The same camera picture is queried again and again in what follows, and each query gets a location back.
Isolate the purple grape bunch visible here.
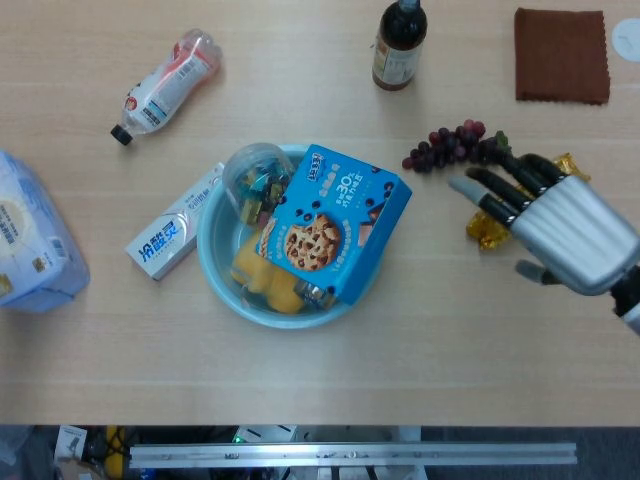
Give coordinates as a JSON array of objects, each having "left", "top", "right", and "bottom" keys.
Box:
[{"left": 401, "top": 118, "right": 516, "bottom": 174}]

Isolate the white paper card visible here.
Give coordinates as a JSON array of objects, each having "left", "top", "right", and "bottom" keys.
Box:
[{"left": 53, "top": 425, "right": 89, "bottom": 464}]

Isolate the aluminium rail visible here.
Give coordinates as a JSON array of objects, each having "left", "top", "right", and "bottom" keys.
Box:
[{"left": 128, "top": 441, "right": 578, "bottom": 470}]

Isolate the clear jar of binder clips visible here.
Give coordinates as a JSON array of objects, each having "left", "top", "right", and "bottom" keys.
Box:
[{"left": 221, "top": 142, "right": 296, "bottom": 229}]

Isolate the dark tea bottle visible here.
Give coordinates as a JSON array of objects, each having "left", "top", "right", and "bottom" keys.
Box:
[{"left": 371, "top": 0, "right": 429, "bottom": 92}]

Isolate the light blue plastic bowl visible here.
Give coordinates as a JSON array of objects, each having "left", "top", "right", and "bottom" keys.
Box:
[{"left": 196, "top": 143, "right": 389, "bottom": 330}]

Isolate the white round table grommet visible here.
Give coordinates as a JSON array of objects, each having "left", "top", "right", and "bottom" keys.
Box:
[{"left": 611, "top": 17, "right": 640, "bottom": 64}]

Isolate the gold foil snack pack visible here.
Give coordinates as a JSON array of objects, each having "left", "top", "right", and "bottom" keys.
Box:
[{"left": 465, "top": 152, "right": 591, "bottom": 252}]

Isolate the clear drink bottle pink label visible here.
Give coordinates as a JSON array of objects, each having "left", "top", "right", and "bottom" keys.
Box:
[{"left": 110, "top": 28, "right": 224, "bottom": 147}]

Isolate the brown cloth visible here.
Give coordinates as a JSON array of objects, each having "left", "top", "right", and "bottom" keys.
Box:
[{"left": 514, "top": 7, "right": 612, "bottom": 106}]

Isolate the yellow netted object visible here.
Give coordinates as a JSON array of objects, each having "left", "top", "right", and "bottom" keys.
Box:
[{"left": 103, "top": 425, "right": 126, "bottom": 480}]

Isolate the clear water bottle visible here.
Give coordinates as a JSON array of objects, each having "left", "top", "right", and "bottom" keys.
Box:
[{"left": 293, "top": 278, "right": 337, "bottom": 312}]

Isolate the yellow plush toy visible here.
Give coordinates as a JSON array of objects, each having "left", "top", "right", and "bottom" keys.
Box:
[{"left": 230, "top": 233, "right": 306, "bottom": 315}]

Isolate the blue chocolate cookie box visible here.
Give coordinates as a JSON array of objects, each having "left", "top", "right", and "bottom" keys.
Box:
[{"left": 255, "top": 144, "right": 413, "bottom": 306}]

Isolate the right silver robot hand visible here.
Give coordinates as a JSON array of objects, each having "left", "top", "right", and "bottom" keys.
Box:
[{"left": 448, "top": 152, "right": 640, "bottom": 299}]

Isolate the blue tissue pack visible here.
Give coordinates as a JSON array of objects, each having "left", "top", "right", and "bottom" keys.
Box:
[{"left": 0, "top": 149, "right": 92, "bottom": 315}]

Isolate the white toothpaste box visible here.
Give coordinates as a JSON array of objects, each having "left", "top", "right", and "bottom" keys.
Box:
[{"left": 124, "top": 162, "right": 226, "bottom": 282}]

